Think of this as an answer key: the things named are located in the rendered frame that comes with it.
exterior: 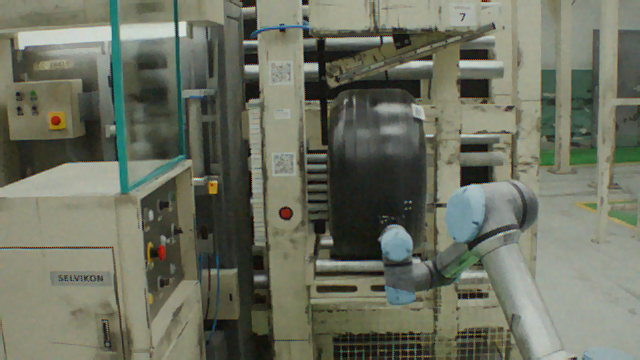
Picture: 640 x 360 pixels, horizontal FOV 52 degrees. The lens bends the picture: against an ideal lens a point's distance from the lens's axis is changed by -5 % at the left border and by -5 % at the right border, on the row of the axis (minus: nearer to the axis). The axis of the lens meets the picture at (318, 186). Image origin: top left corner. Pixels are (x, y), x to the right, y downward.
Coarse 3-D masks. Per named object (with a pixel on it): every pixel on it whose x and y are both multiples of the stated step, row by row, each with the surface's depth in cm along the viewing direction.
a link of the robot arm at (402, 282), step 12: (384, 264) 174; (396, 264) 171; (408, 264) 172; (420, 264) 177; (384, 276) 175; (396, 276) 172; (408, 276) 172; (420, 276) 174; (396, 288) 172; (408, 288) 172; (420, 288) 175; (396, 300) 172; (408, 300) 172
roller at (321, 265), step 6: (336, 258) 219; (342, 258) 218; (348, 258) 218; (354, 258) 218; (360, 258) 218; (366, 258) 217; (372, 258) 217; (378, 258) 217; (414, 258) 216; (420, 258) 216; (318, 264) 217; (324, 264) 217; (330, 264) 217; (336, 264) 216; (342, 264) 216; (348, 264) 216; (354, 264) 216; (360, 264) 216; (366, 264) 216; (372, 264) 216; (378, 264) 216; (318, 270) 217; (324, 270) 217; (330, 270) 217; (336, 270) 217; (342, 270) 217; (348, 270) 217; (354, 270) 217; (360, 270) 217; (366, 270) 217; (372, 270) 217; (378, 270) 217
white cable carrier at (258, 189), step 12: (252, 108) 218; (252, 120) 218; (252, 132) 219; (252, 144) 220; (252, 156) 220; (252, 168) 221; (252, 180) 222; (252, 192) 222; (264, 216) 226; (264, 228) 225
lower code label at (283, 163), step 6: (276, 156) 219; (282, 156) 219; (288, 156) 219; (294, 156) 219; (276, 162) 219; (282, 162) 219; (288, 162) 219; (294, 162) 219; (276, 168) 219; (282, 168) 219; (288, 168) 219; (294, 168) 219; (276, 174) 220; (282, 174) 220; (288, 174) 220; (294, 174) 220
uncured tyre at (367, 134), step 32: (352, 96) 213; (384, 96) 212; (352, 128) 203; (384, 128) 202; (416, 128) 204; (352, 160) 200; (384, 160) 199; (416, 160) 200; (352, 192) 200; (384, 192) 200; (416, 192) 200; (352, 224) 204; (416, 224) 205; (352, 256) 217
